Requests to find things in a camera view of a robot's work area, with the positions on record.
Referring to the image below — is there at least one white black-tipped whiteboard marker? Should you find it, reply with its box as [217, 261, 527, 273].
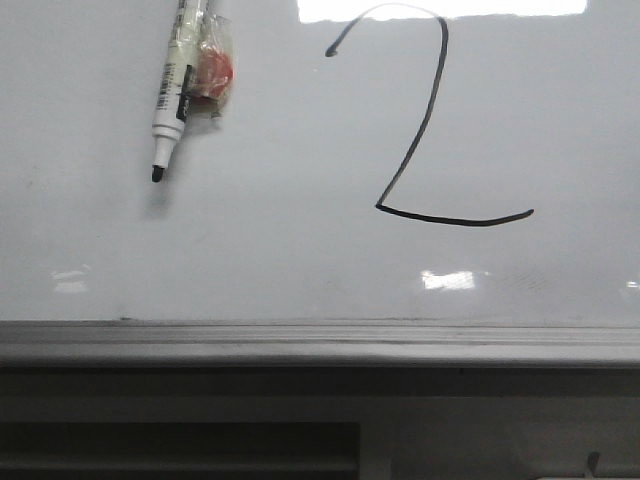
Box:
[151, 0, 209, 183]

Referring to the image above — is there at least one red magnet taped to marker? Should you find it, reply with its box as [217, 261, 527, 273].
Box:
[188, 14, 235, 118]

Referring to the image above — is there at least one white whiteboard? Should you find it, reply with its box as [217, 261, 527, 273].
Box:
[1, 1, 639, 328]

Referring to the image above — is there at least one grey aluminium whiteboard tray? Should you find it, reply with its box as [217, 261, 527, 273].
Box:
[1, 319, 639, 369]

